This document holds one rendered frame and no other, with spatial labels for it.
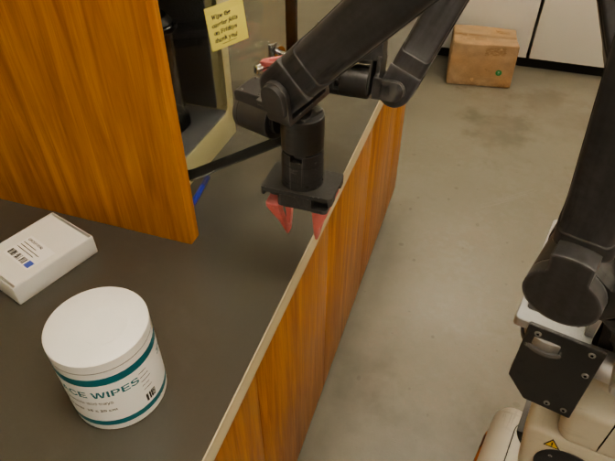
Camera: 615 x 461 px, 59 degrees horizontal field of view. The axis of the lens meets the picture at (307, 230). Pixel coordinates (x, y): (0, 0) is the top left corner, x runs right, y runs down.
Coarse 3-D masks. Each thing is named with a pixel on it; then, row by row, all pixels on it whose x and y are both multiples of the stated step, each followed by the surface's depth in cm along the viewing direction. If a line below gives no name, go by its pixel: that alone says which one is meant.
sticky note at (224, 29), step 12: (240, 0) 94; (204, 12) 91; (216, 12) 92; (228, 12) 94; (240, 12) 95; (216, 24) 94; (228, 24) 95; (240, 24) 96; (216, 36) 95; (228, 36) 96; (240, 36) 98; (216, 48) 96
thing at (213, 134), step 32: (160, 0) 85; (192, 0) 89; (224, 0) 92; (256, 0) 96; (288, 0) 100; (192, 32) 92; (256, 32) 99; (288, 32) 104; (192, 64) 95; (224, 64) 99; (256, 64) 103; (192, 96) 98; (224, 96) 103; (192, 128) 102; (224, 128) 107; (192, 160) 106; (224, 160) 111
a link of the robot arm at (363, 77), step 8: (360, 64) 94; (376, 64) 93; (344, 72) 93; (352, 72) 93; (360, 72) 93; (368, 72) 93; (336, 80) 95; (344, 80) 94; (352, 80) 93; (360, 80) 93; (368, 80) 93; (344, 88) 94; (352, 88) 94; (360, 88) 93; (368, 88) 94; (352, 96) 96; (360, 96) 95; (368, 96) 97
